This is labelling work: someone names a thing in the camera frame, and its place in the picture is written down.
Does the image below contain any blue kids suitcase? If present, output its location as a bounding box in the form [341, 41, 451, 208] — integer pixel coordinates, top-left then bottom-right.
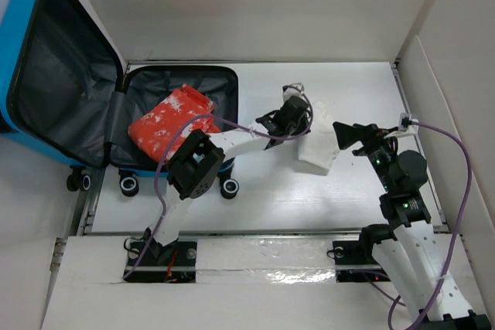
[1, 0, 239, 197]

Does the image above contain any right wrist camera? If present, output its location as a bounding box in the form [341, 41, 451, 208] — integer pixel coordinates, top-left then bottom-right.
[385, 113, 418, 138]

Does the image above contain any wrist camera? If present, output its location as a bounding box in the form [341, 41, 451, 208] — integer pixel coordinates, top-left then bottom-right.
[385, 113, 418, 138]
[282, 83, 305, 102]

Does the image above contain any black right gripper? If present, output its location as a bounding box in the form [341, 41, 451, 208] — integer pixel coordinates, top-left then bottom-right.
[333, 121, 399, 192]

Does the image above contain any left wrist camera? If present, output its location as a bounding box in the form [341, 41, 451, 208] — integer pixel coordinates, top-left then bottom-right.
[282, 83, 305, 102]

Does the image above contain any red white patterned packet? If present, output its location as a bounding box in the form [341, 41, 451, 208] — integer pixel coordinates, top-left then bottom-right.
[128, 84, 220, 162]

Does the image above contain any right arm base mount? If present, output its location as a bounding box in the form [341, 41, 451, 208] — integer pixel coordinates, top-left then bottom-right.
[326, 240, 390, 283]

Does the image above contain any white cloth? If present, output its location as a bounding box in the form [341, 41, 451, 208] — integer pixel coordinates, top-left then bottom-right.
[294, 101, 340, 176]

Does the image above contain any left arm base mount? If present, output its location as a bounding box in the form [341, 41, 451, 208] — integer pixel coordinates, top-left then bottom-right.
[123, 237, 197, 284]

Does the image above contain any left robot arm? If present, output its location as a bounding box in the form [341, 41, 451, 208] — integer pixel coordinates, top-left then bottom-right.
[140, 85, 313, 266]

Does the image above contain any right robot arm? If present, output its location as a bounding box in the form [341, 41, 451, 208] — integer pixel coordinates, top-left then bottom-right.
[333, 114, 492, 329]

